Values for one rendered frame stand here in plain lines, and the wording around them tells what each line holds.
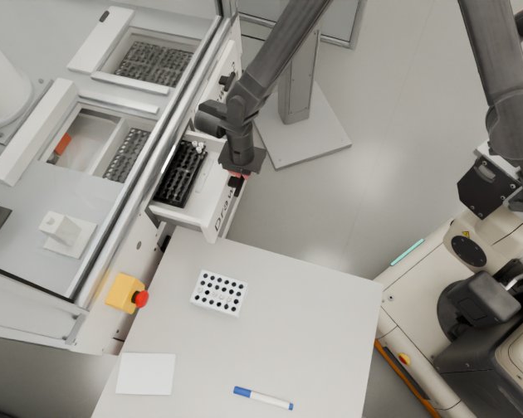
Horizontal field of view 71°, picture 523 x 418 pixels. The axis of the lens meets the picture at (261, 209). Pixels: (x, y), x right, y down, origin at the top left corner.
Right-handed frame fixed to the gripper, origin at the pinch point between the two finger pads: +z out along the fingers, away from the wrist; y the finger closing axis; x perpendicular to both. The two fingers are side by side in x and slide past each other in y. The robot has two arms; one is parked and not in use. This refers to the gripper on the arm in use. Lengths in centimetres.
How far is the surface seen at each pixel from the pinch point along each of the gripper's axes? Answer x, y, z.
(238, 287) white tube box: 25.3, -6.3, 10.5
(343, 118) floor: -104, -20, 88
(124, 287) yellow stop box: 35.1, 15.7, -1.0
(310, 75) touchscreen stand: -93, 1, 52
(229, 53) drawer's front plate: -37.5, 17.1, -3.0
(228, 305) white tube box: 30.3, -5.5, 10.1
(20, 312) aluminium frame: 46, 19, -24
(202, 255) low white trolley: 19.1, 6.5, 13.8
